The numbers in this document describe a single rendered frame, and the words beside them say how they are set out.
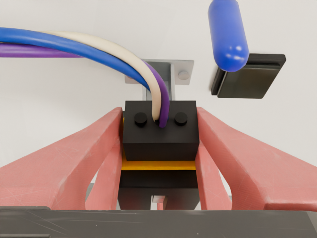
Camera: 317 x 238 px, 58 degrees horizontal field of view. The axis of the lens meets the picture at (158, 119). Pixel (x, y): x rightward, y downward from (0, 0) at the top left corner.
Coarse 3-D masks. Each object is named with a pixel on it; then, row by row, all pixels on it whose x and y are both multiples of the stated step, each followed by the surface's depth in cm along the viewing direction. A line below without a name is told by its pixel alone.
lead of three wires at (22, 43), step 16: (0, 32) 6; (16, 32) 6; (32, 32) 6; (48, 32) 7; (64, 32) 7; (0, 48) 6; (16, 48) 6; (32, 48) 6; (48, 48) 7; (64, 48) 7; (80, 48) 7; (96, 48) 7; (112, 48) 7; (112, 64) 8; (128, 64) 8; (144, 64) 8; (144, 80) 9; (160, 80) 9; (160, 96) 10; (160, 112) 11
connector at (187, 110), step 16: (128, 112) 12; (144, 112) 12; (176, 112) 12; (192, 112) 12; (128, 128) 11; (144, 128) 11; (160, 128) 11; (176, 128) 11; (192, 128) 11; (128, 144) 11; (144, 144) 11; (160, 144) 11; (176, 144) 11; (192, 144) 11; (128, 160) 13; (144, 160) 13; (160, 160) 13; (176, 160) 13; (192, 160) 13
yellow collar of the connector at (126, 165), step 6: (126, 162) 13; (132, 162) 13; (138, 162) 13; (144, 162) 13; (150, 162) 13; (156, 162) 13; (162, 162) 13; (168, 162) 13; (174, 162) 13; (180, 162) 13; (186, 162) 13; (192, 162) 13; (126, 168) 13; (132, 168) 13; (138, 168) 13; (144, 168) 13; (150, 168) 13; (156, 168) 13; (162, 168) 13; (168, 168) 13; (174, 168) 13; (180, 168) 13; (186, 168) 13; (192, 168) 13
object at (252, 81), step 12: (252, 60) 18; (264, 60) 18; (276, 60) 18; (228, 72) 18; (240, 72) 18; (252, 72) 18; (264, 72) 18; (276, 72) 18; (216, 84) 20; (228, 84) 19; (240, 84) 19; (252, 84) 19; (264, 84) 19; (228, 96) 20; (240, 96) 20; (252, 96) 20
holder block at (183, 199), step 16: (128, 176) 13; (144, 176) 13; (160, 176) 13; (176, 176) 13; (192, 176) 13; (128, 192) 13; (144, 192) 13; (160, 192) 13; (176, 192) 13; (192, 192) 13; (128, 208) 16; (144, 208) 16; (176, 208) 16; (192, 208) 16
